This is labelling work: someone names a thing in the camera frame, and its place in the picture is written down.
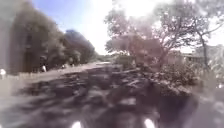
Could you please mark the grey asphalt road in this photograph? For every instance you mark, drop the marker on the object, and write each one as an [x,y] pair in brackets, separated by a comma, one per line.
[66,72]

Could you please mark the large tree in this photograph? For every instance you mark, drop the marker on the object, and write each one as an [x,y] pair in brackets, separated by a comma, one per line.
[156,33]

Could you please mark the bush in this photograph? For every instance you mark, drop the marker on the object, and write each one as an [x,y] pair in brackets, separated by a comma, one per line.
[176,75]

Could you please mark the robot's own part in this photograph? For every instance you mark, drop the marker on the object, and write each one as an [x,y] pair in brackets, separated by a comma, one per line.
[76,125]
[149,123]

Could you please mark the row of trees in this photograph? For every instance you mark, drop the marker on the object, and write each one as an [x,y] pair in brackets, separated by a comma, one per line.
[43,43]

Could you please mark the building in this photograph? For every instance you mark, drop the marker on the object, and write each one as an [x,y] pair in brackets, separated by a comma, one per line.
[196,57]

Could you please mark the white post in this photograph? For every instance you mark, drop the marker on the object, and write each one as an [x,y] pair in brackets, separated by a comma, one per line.
[2,72]

